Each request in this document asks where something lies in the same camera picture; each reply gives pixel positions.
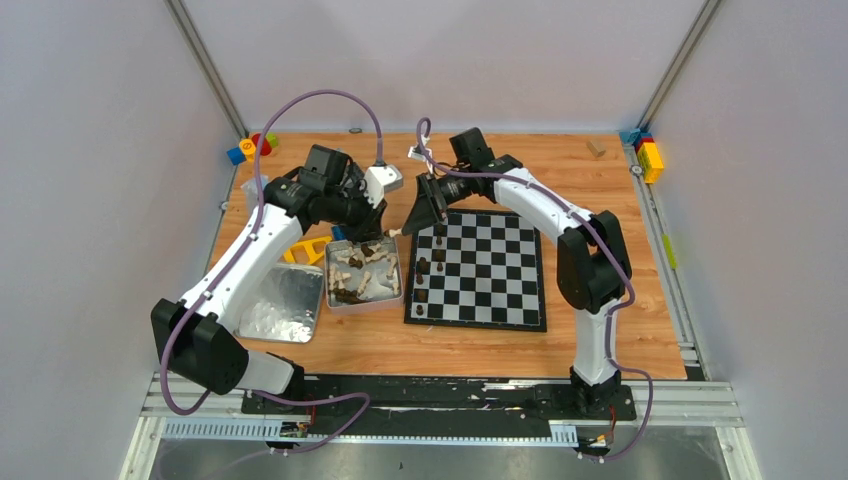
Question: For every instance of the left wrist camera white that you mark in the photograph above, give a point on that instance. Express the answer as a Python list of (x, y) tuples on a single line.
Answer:
[(380, 180)]

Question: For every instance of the small wooden block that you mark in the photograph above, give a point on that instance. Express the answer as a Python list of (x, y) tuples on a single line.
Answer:
[(597, 148)]

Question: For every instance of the silver tin lid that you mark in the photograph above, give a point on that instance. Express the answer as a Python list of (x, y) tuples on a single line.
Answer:
[(285, 306)]

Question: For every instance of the yellow plastic frame piece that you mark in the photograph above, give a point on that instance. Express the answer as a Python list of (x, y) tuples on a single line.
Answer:
[(309, 251)]

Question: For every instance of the stacked coloured bricks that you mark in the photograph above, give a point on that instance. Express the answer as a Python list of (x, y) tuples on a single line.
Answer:
[(647, 152)]

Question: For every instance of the pink tin box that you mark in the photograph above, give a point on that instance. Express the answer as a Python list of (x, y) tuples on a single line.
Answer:
[(363, 277)]

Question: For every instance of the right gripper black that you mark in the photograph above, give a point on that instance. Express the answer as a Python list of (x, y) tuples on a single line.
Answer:
[(428, 208)]

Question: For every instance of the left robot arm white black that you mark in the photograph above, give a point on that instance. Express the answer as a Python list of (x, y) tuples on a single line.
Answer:
[(194, 335)]

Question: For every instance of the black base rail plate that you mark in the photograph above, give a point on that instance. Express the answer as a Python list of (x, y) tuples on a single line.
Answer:
[(445, 406)]

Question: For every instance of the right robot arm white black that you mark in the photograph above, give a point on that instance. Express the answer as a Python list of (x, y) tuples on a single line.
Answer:
[(593, 266)]

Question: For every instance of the coloured toy blocks cluster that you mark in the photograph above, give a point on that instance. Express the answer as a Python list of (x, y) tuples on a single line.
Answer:
[(247, 148)]

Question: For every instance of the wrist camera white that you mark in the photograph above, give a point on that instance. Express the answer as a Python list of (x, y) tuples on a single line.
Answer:
[(416, 154), (380, 180)]

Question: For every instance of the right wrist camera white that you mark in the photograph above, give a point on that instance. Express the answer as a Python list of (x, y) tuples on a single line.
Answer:
[(416, 154)]

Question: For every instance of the aluminium frame rail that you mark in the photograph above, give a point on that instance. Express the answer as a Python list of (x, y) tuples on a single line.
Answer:
[(674, 417)]

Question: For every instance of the folding chess board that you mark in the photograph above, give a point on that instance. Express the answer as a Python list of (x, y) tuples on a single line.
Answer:
[(493, 275)]

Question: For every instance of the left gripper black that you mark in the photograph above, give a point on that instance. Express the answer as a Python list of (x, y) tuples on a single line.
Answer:
[(365, 220)]

